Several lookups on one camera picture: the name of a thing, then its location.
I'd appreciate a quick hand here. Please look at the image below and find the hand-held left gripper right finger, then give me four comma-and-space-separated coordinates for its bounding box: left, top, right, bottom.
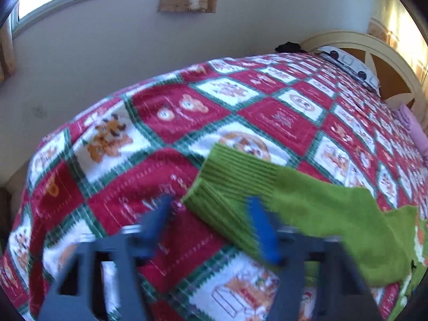
247, 197, 382, 321

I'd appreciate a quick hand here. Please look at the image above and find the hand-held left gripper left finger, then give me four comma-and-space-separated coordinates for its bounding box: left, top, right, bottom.
40, 194, 173, 321

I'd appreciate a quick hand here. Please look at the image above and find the green knit sweater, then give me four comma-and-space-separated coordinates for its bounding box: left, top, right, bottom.
184, 143, 428, 321

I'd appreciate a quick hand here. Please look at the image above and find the red white printed blanket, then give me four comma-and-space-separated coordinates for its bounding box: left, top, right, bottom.
0, 52, 428, 321

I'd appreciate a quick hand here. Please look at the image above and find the pink pillow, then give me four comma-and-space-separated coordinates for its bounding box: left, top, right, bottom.
396, 104, 428, 163

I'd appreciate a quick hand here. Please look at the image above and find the dark cloth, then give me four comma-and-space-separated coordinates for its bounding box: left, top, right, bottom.
275, 42, 306, 54

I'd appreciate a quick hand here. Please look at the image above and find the white black-patterned pillow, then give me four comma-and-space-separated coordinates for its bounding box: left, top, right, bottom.
316, 46, 382, 92

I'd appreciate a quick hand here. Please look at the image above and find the cream bed headboard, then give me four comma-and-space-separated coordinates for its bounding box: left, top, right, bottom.
299, 31, 427, 121

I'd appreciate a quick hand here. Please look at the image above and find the sunlit yellow curtain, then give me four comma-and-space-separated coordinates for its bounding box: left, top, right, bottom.
368, 0, 428, 89

